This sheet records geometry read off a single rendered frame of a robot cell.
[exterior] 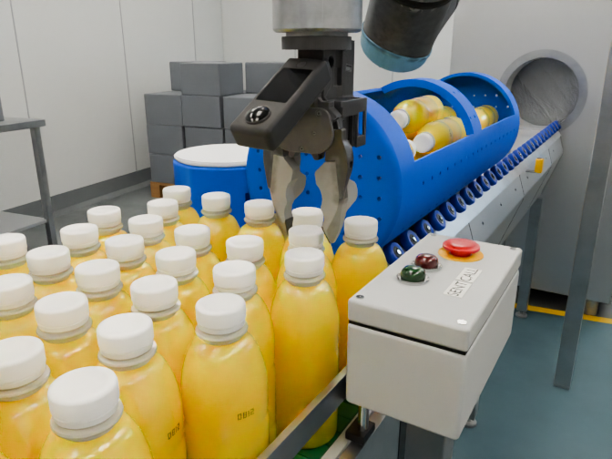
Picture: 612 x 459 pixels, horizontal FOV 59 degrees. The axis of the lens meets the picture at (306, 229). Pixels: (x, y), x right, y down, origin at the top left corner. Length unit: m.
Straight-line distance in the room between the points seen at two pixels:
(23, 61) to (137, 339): 4.39
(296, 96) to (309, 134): 0.06
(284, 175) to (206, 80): 4.09
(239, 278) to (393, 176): 0.38
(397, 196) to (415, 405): 0.40
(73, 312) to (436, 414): 0.29
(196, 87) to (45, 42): 1.18
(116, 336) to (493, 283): 0.31
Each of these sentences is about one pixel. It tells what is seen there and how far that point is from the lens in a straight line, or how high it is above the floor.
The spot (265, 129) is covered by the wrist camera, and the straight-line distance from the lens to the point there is 0.48.
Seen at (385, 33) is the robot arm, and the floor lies 1.31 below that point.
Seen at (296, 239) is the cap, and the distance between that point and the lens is 0.58.
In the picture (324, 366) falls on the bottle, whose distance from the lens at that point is 0.55.
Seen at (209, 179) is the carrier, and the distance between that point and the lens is 1.33.
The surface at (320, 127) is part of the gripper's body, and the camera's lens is 0.55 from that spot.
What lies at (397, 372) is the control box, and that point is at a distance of 0.46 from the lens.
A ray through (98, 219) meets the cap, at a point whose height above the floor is 1.10.
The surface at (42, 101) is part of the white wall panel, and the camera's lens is 4.83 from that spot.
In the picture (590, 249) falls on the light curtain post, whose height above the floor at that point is 0.60.
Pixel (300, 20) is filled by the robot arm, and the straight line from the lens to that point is 0.54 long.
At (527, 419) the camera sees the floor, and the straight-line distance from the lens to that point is 2.26.
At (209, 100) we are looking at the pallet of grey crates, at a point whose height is 0.89.
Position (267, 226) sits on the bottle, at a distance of 0.70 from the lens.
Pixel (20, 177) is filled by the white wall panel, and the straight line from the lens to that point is 4.71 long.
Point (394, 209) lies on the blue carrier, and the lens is 0.81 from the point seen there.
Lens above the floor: 1.29
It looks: 18 degrees down
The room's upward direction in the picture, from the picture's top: straight up
